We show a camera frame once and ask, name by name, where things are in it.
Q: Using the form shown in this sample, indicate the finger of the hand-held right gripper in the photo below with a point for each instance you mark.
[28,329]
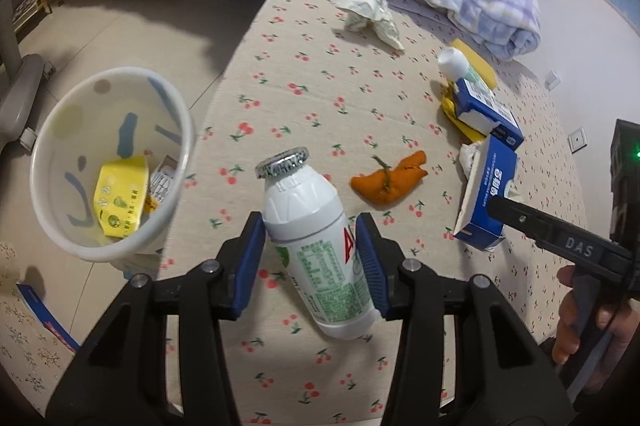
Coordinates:
[540,221]

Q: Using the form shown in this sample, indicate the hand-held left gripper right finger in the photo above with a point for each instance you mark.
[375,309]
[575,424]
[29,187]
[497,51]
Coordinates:
[372,266]

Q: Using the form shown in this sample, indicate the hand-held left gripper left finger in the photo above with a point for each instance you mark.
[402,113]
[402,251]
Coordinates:
[250,266]

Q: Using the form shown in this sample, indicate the long blue cardboard box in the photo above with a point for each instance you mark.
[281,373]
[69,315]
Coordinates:
[487,191]

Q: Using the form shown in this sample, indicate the white plastic drink bottle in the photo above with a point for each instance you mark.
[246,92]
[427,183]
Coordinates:
[310,231]
[452,62]

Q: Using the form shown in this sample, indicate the yellow wrapper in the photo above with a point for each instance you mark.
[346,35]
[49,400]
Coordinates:
[450,108]

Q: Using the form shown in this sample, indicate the white plastic waste bin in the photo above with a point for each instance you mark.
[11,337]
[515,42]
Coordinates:
[60,186]

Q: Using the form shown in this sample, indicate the person's right hand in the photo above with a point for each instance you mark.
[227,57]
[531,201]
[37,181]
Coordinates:
[567,321]

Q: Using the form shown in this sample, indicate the orange peel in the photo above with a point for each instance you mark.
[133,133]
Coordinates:
[390,183]

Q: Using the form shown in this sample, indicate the crumpled white tissue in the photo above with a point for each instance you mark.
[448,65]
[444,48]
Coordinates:
[470,156]

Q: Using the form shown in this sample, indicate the white printed paper wrapper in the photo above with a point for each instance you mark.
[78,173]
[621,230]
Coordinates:
[162,186]

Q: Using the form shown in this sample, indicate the blue and white carton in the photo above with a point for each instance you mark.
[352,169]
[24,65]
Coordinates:
[487,111]

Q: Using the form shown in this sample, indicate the yellow printed packet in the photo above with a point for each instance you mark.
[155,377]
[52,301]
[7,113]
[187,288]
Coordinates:
[122,196]

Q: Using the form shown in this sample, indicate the cherry print mat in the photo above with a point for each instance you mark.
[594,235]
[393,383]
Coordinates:
[300,106]

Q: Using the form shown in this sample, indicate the flat blue box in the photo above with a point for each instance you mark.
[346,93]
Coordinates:
[45,316]

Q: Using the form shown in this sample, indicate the floral floor mat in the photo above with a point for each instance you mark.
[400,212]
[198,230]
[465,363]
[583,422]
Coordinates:
[30,356]

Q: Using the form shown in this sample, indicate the white wall socket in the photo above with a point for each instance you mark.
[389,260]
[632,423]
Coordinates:
[578,139]
[553,80]

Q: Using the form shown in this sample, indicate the grey exercise machine frame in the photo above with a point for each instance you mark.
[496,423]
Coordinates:
[20,91]

